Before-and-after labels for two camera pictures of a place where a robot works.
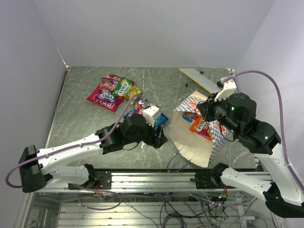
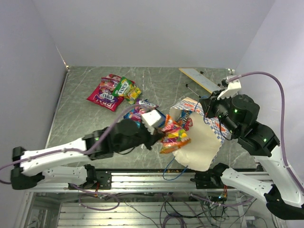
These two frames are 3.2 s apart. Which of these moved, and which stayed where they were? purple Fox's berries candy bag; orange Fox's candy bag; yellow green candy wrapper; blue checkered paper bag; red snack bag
Moved: blue checkered paper bag; orange Fox's candy bag
Stayed: yellow green candy wrapper; red snack bag; purple Fox's berries candy bag
